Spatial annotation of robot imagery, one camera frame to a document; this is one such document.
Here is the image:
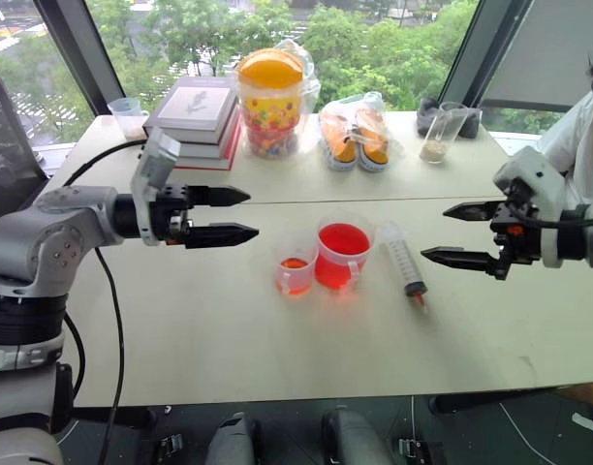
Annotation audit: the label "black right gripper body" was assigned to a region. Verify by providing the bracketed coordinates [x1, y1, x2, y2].
[489, 178, 543, 267]

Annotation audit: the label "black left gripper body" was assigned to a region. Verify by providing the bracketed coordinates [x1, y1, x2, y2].
[149, 183, 194, 246]

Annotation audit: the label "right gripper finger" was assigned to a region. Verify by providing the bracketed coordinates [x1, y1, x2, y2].
[420, 246, 512, 282]
[442, 200, 509, 224]

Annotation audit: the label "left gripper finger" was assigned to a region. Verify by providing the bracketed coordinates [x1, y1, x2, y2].
[184, 222, 261, 251]
[187, 185, 252, 207]

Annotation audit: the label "clear plastic syringe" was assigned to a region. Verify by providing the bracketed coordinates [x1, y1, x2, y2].
[379, 221, 430, 314]

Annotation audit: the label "small beaker orange liquid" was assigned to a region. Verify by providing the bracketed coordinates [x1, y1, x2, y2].
[271, 238, 320, 298]

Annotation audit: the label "clear empty measuring cup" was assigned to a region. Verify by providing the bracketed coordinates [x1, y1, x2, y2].
[107, 97, 150, 140]

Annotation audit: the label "large beaker red liquid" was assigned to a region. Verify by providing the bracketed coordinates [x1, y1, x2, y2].
[315, 211, 377, 293]

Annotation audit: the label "red hardcover book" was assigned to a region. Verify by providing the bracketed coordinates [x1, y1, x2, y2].
[169, 124, 245, 172]

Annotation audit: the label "thin white-edged book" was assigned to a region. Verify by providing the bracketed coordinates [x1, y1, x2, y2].
[172, 109, 242, 162]

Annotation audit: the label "clear glass with grains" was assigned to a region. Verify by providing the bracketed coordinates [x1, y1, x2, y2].
[418, 101, 470, 166]

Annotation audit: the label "dark grey cloth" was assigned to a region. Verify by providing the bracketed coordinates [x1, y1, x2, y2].
[416, 97, 484, 140]

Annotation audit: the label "grey hardcover book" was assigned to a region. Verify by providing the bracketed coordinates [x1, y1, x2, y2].
[141, 76, 240, 146]

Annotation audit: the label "orange-lidded candy jar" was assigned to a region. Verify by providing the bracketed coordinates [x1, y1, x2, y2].
[235, 47, 308, 159]

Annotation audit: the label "orange shoes in bag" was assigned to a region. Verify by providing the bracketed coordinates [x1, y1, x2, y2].
[317, 91, 405, 174]

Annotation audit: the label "person in white shirt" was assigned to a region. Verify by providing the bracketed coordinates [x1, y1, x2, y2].
[537, 41, 593, 219]

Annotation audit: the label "yellow canvas shoe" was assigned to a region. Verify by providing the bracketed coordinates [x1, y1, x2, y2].
[320, 108, 361, 172]
[356, 108, 391, 173]

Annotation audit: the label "clear plastic bag around jar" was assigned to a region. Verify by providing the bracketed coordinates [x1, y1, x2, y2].
[232, 39, 323, 162]

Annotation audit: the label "black mesh chair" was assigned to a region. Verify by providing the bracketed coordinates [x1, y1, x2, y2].
[0, 56, 51, 229]

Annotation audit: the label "small metal buckle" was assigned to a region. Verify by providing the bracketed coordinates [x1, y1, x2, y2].
[157, 432, 185, 462]
[397, 435, 424, 460]

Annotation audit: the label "dark grey rounded shape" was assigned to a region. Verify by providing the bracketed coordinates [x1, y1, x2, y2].
[320, 405, 395, 465]
[205, 411, 263, 465]

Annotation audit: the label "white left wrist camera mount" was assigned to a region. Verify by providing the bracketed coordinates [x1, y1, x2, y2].
[130, 127, 182, 247]

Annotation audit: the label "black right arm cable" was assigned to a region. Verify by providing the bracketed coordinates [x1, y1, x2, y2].
[512, 181, 593, 230]

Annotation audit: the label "long black left arm cable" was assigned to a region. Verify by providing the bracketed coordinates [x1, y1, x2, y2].
[58, 139, 150, 465]

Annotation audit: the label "dark window frame post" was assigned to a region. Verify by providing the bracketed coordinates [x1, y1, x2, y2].
[438, 0, 510, 110]
[33, 0, 127, 117]

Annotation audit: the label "short black left arm cable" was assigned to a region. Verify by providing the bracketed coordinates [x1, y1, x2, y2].
[63, 313, 88, 399]

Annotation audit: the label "thin white floor cable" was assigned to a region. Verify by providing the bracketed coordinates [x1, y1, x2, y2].
[498, 401, 555, 465]

